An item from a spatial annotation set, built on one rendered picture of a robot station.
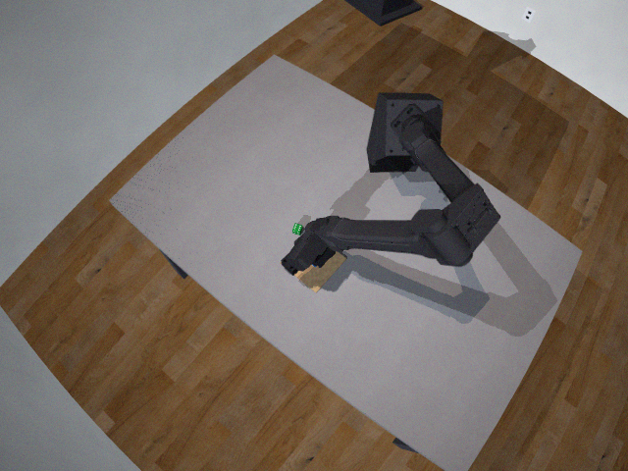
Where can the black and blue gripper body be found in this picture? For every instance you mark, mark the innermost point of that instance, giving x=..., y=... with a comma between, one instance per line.
x=328, y=253

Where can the tan mat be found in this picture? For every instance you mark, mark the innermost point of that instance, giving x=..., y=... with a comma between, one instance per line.
x=315, y=277

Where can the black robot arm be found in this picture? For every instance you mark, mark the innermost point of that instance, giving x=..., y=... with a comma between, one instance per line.
x=433, y=233

